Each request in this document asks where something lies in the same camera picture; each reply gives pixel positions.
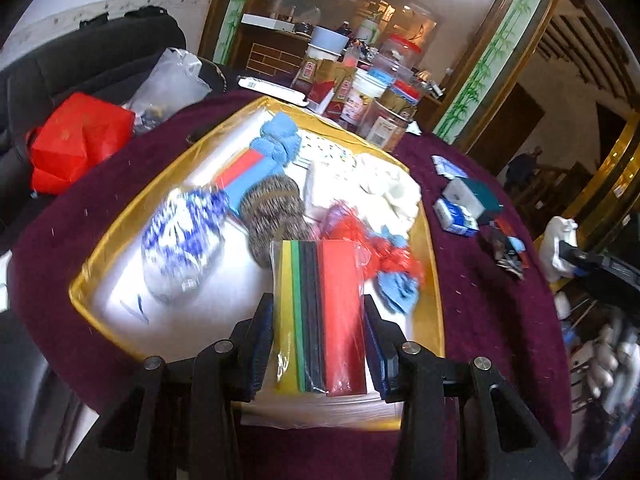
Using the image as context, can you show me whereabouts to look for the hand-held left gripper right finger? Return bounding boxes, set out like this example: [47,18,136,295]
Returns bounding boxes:
[362,294,573,480]

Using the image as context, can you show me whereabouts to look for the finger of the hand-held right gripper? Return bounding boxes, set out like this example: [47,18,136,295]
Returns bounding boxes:
[559,241,607,282]

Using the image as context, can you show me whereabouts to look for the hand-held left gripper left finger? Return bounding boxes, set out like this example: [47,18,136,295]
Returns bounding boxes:
[62,294,276,480]

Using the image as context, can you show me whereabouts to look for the multicoloured foam sheet pack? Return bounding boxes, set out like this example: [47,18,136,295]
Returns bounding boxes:
[270,239,372,399]

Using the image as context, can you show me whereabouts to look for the red and blue glove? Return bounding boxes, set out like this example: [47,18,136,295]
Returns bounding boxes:
[330,205,427,317]

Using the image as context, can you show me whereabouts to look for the blue white patterned pouch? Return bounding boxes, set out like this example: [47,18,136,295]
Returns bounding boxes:
[140,187,226,306]

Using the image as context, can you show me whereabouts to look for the brown knit hat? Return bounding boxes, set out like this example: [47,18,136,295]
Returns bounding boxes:
[239,175,314,267]

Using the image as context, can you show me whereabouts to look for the yellow box with white inside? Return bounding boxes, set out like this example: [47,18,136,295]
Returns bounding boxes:
[68,96,447,432]

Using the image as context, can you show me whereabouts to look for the pink packet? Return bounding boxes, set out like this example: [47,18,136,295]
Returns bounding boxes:
[320,200,352,234]

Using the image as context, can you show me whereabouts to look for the white fluffy cloth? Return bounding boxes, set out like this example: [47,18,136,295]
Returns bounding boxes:
[355,155,422,237]

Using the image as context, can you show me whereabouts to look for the cream tissue pack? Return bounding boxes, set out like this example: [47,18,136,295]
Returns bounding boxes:
[302,160,362,222]

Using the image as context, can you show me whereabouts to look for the red and blue foam pack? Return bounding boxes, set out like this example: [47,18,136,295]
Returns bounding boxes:
[212,152,267,214]

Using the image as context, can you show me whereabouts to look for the light blue knit cloth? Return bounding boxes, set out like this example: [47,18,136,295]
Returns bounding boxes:
[250,112,304,169]

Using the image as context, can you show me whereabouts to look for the person's right hand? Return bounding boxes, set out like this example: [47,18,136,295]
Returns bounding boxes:
[575,320,637,402]

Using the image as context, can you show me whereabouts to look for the black item with blue bits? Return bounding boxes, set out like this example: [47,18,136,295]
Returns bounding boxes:
[479,220,530,281]

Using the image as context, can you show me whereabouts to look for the dark green box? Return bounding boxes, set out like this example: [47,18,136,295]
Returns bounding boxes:
[442,177,504,226]

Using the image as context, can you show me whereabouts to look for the blue and white tissue pack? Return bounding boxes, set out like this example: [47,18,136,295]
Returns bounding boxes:
[432,197,481,237]

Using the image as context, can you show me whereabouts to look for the small blue white packet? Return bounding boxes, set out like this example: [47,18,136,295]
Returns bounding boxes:
[431,155,469,181]

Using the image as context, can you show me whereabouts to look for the dotted white tissue pack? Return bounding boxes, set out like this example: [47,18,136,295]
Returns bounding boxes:
[295,132,359,172]

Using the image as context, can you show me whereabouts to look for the red-lidded jar with brown filling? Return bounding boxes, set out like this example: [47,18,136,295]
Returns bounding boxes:
[362,80,422,152]

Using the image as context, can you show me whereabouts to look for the white printed cup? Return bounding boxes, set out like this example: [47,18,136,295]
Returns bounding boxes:
[340,70,389,127]

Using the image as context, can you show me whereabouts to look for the flat white box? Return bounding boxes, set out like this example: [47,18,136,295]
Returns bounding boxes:
[237,75,307,107]

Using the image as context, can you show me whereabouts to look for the red and yellow carton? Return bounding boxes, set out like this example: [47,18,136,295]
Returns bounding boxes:
[292,55,362,117]

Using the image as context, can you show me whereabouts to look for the large clear red-lidded jar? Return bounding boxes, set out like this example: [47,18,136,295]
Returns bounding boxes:
[377,34,422,86]

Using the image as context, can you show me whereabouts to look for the clear plastic bag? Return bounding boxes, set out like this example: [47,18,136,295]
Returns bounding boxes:
[122,47,213,134]

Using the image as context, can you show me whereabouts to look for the red paper bag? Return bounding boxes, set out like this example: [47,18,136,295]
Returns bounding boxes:
[27,92,137,197]

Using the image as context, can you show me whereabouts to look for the light blue bowl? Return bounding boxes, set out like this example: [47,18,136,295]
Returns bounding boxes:
[310,25,350,52]

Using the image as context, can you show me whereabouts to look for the white box on cabinet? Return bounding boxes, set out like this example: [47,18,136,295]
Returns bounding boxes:
[241,12,299,34]

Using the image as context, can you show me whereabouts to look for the black sofa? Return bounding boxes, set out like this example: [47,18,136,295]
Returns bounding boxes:
[0,5,189,241]

